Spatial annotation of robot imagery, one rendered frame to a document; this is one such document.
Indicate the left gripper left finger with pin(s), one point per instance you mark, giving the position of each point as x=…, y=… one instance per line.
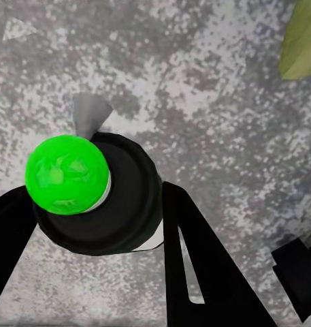
x=17, y=223

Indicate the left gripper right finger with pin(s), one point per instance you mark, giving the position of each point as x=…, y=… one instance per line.
x=229, y=299

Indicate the insectifuge atomizer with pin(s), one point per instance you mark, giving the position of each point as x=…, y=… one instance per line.
x=95, y=193

